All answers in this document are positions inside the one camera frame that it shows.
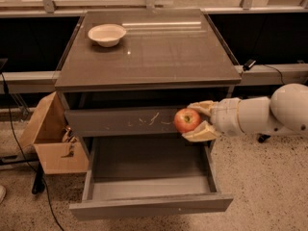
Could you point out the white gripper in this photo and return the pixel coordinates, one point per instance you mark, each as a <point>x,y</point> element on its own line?
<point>225,115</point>

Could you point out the black adapter with cable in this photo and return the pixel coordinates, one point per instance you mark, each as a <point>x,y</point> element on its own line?
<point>250,63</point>

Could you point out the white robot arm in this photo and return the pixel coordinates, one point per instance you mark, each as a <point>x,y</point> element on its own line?
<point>285,113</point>

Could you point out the brown cardboard box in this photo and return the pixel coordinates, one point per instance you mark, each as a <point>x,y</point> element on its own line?
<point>48,134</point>

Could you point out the white bowl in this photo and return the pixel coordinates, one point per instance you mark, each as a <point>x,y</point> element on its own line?
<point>107,35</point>

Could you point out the black stand leg left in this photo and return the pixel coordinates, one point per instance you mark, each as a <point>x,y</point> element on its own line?
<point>38,186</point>

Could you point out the grey drawer cabinet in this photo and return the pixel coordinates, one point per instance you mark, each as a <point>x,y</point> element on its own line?
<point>167,58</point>

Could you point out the grey top drawer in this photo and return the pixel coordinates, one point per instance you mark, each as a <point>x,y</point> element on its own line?
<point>122,121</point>

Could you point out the open grey middle drawer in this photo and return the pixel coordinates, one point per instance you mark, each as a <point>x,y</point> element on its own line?
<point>149,175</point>

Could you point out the red apple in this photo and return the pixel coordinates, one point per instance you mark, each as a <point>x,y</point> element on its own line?
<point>186,120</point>

